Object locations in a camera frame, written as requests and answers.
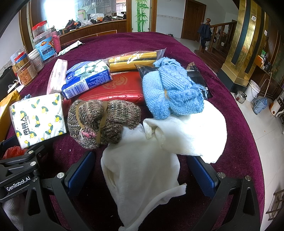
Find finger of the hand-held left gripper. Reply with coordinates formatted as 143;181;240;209
0;134;20;157
0;144;47;176

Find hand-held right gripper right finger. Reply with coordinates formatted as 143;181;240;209
187;155;264;231

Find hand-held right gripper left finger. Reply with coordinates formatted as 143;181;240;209
23;151;96;231

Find yellow tray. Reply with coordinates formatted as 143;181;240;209
0;89;22;143

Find lemon print tissue pack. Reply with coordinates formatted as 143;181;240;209
9;93;67;149

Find white cloth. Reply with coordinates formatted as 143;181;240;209
143;101;228;164
100;123;187;231

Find brown knitted garment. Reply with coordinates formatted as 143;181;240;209
67;99;142;150

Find pink packet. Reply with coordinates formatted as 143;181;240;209
46;58;68;95

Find person's left forearm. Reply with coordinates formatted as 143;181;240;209
2;195;25;231

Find red plastic bag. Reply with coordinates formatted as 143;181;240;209
2;145;28;159

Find maroon tablecloth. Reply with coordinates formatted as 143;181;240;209
4;32;266;231

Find metal rack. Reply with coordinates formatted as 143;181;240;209
265;190;283;221

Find blue knitted garment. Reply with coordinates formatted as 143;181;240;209
142;57;211;121

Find metal kettle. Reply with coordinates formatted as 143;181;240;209
235;90;247;104

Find white lidded jar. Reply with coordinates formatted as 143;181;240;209
28;48;45;72

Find red embossed box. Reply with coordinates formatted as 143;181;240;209
77;71;147;105

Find blue tissue pack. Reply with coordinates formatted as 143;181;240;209
61;60;112;100

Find black snack packet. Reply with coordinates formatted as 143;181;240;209
134;62;214;98

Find white bucket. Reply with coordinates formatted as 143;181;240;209
244;79;261;103

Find white plastic container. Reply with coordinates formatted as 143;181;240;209
269;98;284;117

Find pink bottle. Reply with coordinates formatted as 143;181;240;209
51;31;62;53

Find white paper leaflets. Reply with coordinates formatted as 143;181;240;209
58;41;84;55

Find wooden shelf unit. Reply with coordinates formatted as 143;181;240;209
251;29;284;98

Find red lid clear jar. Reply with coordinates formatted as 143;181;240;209
32;20;51;39

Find bag of yellow black rolls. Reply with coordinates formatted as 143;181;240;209
104;48;166;72

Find gold pillar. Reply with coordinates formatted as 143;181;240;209
222;0;274;87

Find dark hanging jacket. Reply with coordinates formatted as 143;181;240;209
198;23;212;48

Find wooden stair railing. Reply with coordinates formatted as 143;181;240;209
198;18;238;54

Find wooden cabinet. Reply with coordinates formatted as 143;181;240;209
19;9;128;47

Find wooden door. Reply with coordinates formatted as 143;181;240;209
184;0;207;42

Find bamboo wall decor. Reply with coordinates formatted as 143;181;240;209
133;0;152;33

